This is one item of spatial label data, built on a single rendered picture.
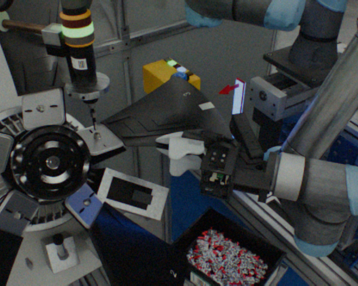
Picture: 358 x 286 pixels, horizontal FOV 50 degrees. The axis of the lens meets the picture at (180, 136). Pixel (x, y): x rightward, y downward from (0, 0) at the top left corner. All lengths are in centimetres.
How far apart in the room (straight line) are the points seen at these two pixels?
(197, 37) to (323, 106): 108
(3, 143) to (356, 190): 55
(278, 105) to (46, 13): 75
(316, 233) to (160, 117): 35
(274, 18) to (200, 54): 110
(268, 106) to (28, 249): 79
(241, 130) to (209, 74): 118
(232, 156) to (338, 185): 16
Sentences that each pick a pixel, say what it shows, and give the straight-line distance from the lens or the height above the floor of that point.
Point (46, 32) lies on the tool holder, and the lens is 62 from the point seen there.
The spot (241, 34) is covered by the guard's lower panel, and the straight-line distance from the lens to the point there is 190.
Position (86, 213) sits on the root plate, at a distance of 69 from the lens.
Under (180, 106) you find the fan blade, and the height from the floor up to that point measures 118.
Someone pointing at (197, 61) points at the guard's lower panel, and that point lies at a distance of 177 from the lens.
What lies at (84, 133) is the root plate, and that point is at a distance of 73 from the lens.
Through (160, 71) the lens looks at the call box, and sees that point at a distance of 113.
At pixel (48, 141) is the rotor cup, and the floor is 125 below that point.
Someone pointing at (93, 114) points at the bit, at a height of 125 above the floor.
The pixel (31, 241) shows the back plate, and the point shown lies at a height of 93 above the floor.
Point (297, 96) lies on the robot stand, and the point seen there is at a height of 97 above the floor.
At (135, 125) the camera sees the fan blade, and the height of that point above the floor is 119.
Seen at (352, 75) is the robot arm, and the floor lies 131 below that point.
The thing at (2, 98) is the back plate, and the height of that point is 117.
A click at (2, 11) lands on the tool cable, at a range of 67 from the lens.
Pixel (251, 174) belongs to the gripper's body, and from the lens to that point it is 63.
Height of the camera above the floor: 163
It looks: 39 degrees down
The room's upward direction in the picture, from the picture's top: straight up
